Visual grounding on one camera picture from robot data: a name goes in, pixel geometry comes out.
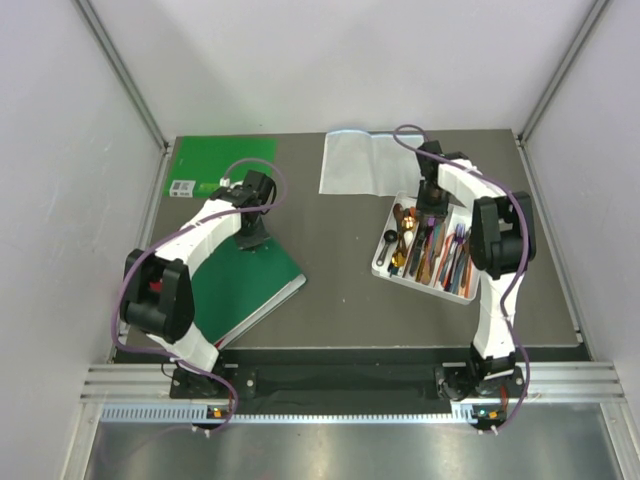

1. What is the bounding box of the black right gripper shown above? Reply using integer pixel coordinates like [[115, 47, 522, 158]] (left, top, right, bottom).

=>
[[414, 180, 448, 226]]

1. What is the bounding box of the brown wooden spoon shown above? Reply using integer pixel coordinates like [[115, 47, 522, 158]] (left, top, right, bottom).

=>
[[392, 203, 406, 253]]

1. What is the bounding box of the white cutlery tray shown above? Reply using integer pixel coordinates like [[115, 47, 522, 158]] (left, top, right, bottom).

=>
[[371, 192, 479, 305]]

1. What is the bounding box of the teal handled gold spoon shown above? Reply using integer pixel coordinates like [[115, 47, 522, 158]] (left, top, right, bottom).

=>
[[387, 249, 406, 276]]

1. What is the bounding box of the iridescent knife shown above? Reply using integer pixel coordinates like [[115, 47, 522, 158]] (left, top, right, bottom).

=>
[[409, 216, 436, 277]]

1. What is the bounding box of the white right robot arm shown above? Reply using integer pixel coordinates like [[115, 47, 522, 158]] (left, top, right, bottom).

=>
[[416, 141, 535, 396]]

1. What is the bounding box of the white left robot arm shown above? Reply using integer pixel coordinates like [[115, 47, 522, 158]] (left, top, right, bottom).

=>
[[118, 170, 277, 397]]

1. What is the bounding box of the teal knife in tray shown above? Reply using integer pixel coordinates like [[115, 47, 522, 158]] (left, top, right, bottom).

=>
[[430, 222, 447, 280]]

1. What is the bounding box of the gold spoon in tray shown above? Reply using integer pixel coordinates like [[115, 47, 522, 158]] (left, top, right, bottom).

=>
[[401, 215, 416, 232]]

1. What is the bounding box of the white ceramic spoon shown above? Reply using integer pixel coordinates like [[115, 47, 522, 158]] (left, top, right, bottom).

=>
[[402, 231, 414, 251]]

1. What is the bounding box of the black measuring spoon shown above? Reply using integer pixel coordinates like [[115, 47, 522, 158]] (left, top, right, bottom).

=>
[[375, 229, 398, 271]]

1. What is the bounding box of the light green plastic folder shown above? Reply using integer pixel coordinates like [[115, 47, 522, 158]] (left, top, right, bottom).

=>
[[163, 136, 277, 198]]

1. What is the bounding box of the clear mesh zip pouch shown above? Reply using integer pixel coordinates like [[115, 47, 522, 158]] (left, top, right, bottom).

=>
[[319, 130, 423, 197]]

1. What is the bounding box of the orange chopstick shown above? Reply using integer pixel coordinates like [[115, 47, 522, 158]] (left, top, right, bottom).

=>
[[458, 253, 473, 299]]

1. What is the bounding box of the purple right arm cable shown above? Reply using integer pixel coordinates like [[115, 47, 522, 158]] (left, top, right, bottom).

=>
[[393, 124, 531, 435]]

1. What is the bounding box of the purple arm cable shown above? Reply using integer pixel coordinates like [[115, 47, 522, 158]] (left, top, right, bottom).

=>
[[393, 124, 531, 435], [110, 158, 290, 435]]

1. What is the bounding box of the dark green ring binder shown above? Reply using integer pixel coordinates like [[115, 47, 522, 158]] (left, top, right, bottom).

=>
[[192, 238, 306, 350]]

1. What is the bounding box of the black mounting base plate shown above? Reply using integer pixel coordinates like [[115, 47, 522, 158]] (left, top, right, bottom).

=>
[[168, 363, 529, 401]]

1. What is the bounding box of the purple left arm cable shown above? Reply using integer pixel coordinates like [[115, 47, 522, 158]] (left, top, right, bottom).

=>
[[110, 158, 290, 435]]

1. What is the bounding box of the aluminium frame rail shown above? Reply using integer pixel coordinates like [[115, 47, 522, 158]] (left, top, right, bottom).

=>
[[71, 0, 168, 150]]

